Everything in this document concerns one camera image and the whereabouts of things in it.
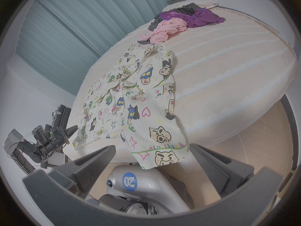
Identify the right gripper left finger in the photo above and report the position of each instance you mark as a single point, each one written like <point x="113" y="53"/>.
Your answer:
<point x="91" y="168"/>

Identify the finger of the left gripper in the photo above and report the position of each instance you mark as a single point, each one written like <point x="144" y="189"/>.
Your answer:
<point x="57" y="132"/>
<point x="70" y="131"/>

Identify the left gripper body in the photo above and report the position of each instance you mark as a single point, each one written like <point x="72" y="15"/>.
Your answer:
<point x="50" y="146"/>

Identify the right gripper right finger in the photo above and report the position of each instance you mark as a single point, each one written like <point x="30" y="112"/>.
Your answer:
<point x="218" y="168"/>

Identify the white printed pyjama top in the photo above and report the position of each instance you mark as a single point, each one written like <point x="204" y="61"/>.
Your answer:
<point x="150" y="107"/>

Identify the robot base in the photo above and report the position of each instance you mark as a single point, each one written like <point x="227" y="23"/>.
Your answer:
<point x="145" y="180"/>

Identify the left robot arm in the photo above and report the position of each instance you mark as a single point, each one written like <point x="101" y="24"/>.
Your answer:
<point x="14" y="136"/>

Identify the bed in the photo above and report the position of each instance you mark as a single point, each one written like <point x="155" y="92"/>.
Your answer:
<point x="223" y="67"/>

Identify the pile of clothes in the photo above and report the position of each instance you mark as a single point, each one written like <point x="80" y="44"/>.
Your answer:
<point x="169" y="27"/>

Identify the black chest of drawers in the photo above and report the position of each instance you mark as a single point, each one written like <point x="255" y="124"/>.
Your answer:
<point x="64" y="115"/>

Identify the small heap of cloths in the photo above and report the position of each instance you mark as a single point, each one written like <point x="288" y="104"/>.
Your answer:
<point x="57" y="114"/>

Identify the blue-green curtain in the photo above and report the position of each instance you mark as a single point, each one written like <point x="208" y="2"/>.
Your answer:
<point x="82" y="27"/>

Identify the cream pillow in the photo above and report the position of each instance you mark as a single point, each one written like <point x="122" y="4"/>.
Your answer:
<point x="207" y="1"/>

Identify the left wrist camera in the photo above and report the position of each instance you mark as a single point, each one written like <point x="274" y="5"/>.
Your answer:
<point x="38" y="131"/>

